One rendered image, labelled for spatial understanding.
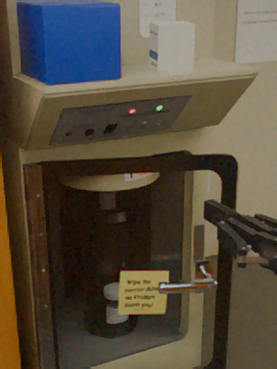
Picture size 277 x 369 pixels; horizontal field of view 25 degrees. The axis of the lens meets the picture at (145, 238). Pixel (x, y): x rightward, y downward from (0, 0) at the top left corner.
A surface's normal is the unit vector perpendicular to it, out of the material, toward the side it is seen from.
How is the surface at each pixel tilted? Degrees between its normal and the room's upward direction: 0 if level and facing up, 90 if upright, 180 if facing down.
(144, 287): 90
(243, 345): 0
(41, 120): 135
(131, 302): 90
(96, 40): 90
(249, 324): 0
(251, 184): 90
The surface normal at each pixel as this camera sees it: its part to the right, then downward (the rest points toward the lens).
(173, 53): 0.24, 0.39
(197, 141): 0.47, 0.36
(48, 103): 0.33, 0.90
